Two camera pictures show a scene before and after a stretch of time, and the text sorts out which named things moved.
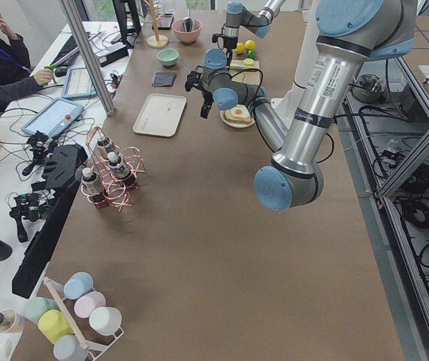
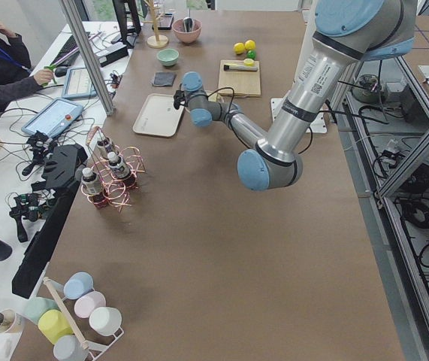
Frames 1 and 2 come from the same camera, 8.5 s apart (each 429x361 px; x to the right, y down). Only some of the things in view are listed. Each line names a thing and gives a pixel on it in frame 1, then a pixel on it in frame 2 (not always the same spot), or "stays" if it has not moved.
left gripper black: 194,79 → 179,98
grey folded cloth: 164,79 stays
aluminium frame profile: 81,37 stays
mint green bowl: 167,56 stays
